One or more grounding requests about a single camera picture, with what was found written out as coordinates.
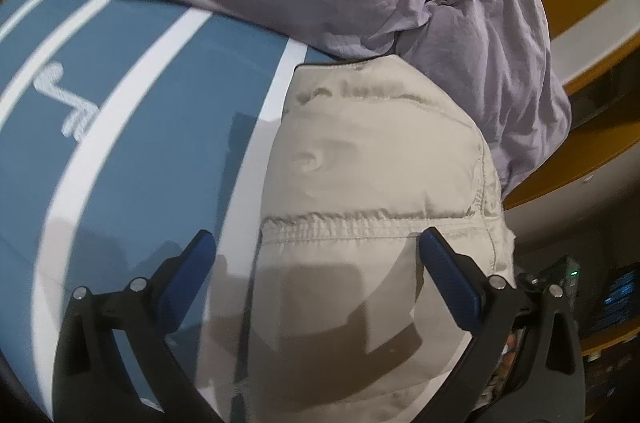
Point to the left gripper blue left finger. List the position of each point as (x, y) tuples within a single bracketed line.
[(90, 379)]

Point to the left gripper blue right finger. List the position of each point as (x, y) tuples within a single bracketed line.
[(523, 361)]

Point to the beige puffer jacket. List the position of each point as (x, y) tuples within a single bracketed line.
[(319, 308)]

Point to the blue white striped bedsheet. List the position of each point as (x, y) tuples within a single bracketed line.
[(126, 127)]

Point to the wooden bed frame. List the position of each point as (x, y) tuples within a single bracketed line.
[(595, 54)]

